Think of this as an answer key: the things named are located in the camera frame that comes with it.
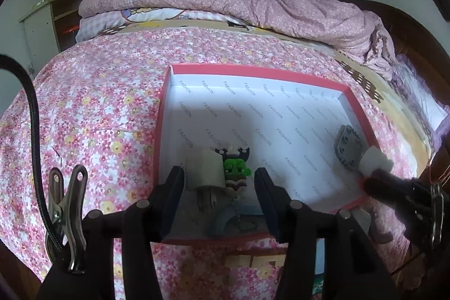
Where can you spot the white earbuds case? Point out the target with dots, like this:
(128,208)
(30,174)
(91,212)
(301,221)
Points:
(362,217)

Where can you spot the grey round gear piece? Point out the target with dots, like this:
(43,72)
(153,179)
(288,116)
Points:
(348,147)

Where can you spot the grey bedside cabinet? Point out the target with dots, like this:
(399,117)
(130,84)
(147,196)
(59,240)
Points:
(50,28)

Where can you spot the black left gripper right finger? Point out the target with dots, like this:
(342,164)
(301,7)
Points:
(282,216)

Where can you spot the white plastic bottle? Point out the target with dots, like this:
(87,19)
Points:
(372,160)

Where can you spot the pink floral bed sheet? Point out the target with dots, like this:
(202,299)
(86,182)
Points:
(98,105)

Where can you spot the beige cube block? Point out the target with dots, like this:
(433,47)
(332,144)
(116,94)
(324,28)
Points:
(204,167)

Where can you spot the green dragon figurine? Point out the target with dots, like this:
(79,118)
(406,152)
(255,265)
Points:
(236,171)

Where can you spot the light blue oval case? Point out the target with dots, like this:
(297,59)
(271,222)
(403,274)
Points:
(320,257)

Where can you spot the purple ruffled pillow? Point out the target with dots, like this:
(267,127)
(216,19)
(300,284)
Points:
(432,115)

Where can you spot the blue grey tape dispenser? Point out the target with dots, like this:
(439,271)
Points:
(223,214)

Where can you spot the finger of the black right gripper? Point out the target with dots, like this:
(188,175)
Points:
(384,177)
(386,193)

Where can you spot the dark wooden headboard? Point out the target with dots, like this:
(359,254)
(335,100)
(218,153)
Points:
(414,41)

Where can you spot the pink folded quilt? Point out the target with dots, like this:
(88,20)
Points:
(358,34)

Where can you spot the silver metal clip left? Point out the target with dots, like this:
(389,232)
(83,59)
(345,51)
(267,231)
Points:
(65,210)

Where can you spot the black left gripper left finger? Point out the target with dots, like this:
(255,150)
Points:
(145,222)

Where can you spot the red cardboard box tray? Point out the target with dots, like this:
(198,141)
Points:
(289,121)

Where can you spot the wooden puzzle block piece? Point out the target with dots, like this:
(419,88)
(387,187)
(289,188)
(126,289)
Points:
(254,261)

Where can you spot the yellow cartoon blanket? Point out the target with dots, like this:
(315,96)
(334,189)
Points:
(369,82)

